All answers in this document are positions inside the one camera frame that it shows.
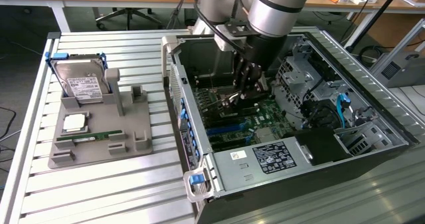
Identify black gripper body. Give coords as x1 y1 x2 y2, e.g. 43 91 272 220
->
243 33 290 70

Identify graphics card with metal bracket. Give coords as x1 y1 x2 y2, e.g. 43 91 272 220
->
206 88 272 119

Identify thin socket locking lever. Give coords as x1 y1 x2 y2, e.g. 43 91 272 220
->
208 69 216 97

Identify black installed RAM stick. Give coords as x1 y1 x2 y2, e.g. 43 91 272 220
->
238 106 260 116

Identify metal disk bay cage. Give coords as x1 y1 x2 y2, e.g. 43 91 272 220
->
275 38 343 105

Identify green motherboard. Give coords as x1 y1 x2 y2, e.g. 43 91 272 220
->
192 69 300 152

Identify blue expansion slot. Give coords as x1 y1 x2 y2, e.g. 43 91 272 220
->
207 124 246 135

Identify silver chipset heatsink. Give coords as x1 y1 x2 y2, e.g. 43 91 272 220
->
254 128 276 142

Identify wooden desk with clutter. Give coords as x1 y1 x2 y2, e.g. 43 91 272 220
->
304 0 425 48

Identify black plastic shroud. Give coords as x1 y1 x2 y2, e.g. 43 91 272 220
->
282 128 354 166

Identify grey power supply unit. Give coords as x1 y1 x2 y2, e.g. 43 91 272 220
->
212 136 315 192

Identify black tripod pole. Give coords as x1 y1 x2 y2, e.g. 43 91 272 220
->
346 0 408 53

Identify grey computer tower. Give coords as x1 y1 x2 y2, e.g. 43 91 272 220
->
368 18 425 89

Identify black office chair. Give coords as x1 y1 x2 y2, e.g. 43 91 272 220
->
95 7 164 31

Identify grey plastic parts rack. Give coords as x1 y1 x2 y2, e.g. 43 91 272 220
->
48 68 155 170

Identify green RAM stick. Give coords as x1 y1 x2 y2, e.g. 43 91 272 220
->
56 130 123 143

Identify hard disk in blue caddy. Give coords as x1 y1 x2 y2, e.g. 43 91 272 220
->
43 52 111 104

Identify black open PC case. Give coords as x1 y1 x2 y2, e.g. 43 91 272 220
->
162 30 420 224

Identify silver CPU chip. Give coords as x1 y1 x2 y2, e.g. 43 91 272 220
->
63 114 88 133

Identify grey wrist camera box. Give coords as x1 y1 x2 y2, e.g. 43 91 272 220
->
214 19 262 52

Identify blue SATA wire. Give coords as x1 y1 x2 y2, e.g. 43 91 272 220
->
336 93 352 130

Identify black hanging cable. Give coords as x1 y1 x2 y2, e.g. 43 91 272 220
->
166 0 191 30

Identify grey metal drive bracket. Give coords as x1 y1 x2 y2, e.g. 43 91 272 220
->
334 121 395 157

